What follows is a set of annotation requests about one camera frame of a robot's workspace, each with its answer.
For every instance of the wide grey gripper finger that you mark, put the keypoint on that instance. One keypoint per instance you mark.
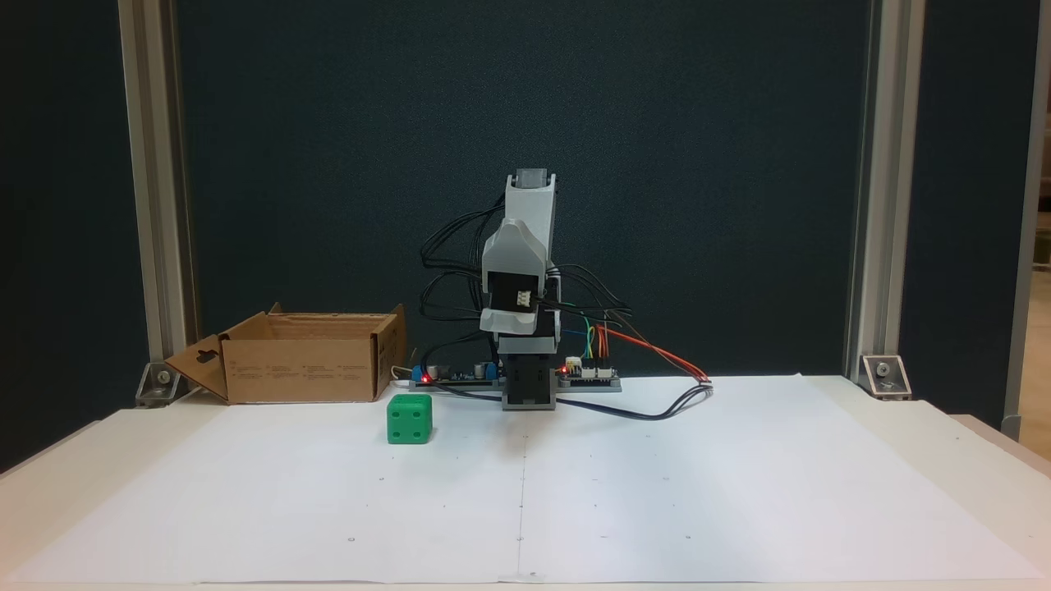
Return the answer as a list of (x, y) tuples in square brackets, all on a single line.
[(516, 246)]

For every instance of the green dice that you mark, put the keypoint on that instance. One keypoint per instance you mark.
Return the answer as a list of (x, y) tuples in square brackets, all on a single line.
[(409, 419)]

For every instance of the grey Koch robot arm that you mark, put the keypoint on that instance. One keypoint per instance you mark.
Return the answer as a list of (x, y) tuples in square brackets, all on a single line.
[(530, 201)]

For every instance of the circuit board with blue parts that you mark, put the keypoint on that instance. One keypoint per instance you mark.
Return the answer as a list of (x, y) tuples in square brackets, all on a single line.
[(460, 376)]

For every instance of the circuit board with white connectors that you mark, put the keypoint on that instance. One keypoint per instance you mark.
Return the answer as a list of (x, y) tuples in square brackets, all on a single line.
[(587, 373)]

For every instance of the grey mounting plate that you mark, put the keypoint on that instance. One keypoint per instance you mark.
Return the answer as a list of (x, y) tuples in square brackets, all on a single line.
[(591, 386)]

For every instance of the brown cardboard box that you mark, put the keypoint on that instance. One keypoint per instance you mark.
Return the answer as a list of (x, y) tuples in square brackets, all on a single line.
[(304, 369)]

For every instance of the white paper sheet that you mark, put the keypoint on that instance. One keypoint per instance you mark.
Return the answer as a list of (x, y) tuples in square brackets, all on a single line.
[(657, 492)]

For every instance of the metal corner bracket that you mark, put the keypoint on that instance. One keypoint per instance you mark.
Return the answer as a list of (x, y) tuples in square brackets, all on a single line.
[(160, 386), (885, 376)]

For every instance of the aluminium frame post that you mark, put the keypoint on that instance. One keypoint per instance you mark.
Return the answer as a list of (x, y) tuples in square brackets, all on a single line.
[(1022, 246), (152, 205), (887, 205)]

